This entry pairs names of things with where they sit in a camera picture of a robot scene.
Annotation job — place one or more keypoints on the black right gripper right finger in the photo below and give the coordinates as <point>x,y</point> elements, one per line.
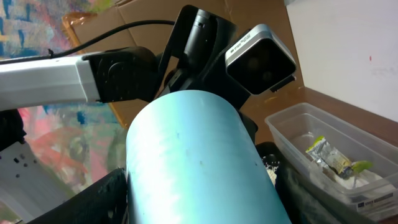
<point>306,203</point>

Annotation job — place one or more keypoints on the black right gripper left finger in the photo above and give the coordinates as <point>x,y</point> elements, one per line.
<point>103,202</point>

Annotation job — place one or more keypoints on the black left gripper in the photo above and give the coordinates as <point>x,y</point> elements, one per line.
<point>200,40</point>

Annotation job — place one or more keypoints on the white rice pile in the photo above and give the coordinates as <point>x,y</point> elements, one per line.
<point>271,164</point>

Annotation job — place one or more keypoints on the silver green snack wrapper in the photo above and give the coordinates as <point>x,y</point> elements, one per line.
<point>323,153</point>

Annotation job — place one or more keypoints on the light blue cup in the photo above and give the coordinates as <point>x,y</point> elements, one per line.
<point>189,159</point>

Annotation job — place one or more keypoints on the white paper napkin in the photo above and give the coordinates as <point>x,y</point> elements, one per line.
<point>366,183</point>

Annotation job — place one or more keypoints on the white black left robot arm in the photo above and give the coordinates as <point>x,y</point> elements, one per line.
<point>115,75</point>

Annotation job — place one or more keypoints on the clear plastic waste bin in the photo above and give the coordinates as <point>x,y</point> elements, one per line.
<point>296,128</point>

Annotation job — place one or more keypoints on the black rectangular tray bin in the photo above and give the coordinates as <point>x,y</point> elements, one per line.
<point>283,188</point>

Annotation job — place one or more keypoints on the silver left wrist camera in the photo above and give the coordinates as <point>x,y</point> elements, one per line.
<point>259,60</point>

